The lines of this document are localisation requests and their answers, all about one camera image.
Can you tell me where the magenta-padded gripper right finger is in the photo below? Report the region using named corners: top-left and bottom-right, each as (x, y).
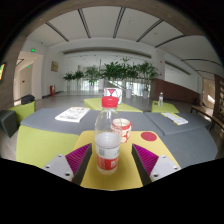
top-left (131, 143), bottom-right (182, 187)

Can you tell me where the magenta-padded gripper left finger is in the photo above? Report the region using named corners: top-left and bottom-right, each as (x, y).
top-left (42, 143), bottom-right (93, 186)

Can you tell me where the clear red-capped water bottle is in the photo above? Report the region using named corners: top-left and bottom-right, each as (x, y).
top-left (94, 96), bottom-right (123, 176)

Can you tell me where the small clear water bottle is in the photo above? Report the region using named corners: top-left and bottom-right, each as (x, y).
top-left (157, 92), bottom-right (164, 108)

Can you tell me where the red and white cup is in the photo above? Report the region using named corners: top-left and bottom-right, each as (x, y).
top-left (110, 117), bottom-right (133, 144)

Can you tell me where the yellow and white booklet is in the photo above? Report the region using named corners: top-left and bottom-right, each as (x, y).
top-left (161, 111), bottom-right (189, 126)

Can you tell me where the white colourful magazine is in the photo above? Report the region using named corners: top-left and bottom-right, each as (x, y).
top-left (54, 106), bottom-right (91, 124)

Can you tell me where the small lime green table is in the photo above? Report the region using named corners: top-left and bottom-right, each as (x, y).
top-left (151, 100), bottom-right (180, 114)

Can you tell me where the lime green seat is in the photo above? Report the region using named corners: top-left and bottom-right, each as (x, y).
top-left (7, 100), bottom-right (37, 126)

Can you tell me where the wide lime green table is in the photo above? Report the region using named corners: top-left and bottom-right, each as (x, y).
top-left (83, 96), bottom-right (144, 114)

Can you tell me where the wooden bench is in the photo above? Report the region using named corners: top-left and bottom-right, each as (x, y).
top-left (190, 104), bottom-right (224, 131)

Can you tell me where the brown wooden reception counter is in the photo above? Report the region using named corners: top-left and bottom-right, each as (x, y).
top-left (150, 78), bottom-right (201, 104)

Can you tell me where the white box with coloured triangles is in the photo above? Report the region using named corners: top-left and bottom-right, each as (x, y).
top-left (102, 87), bottom-right (124, 105)

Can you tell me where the group of potted green plants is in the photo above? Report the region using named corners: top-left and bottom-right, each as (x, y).
top-left (63, 57), bottom-right (160, 99)

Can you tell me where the framed wall picture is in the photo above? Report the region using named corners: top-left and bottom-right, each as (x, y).
top-left (50, 60), bottom-right (60, 73)

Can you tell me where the wall-mounted display screen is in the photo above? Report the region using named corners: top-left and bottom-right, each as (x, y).
top-left (0, 62), bottom-right (7, 81)

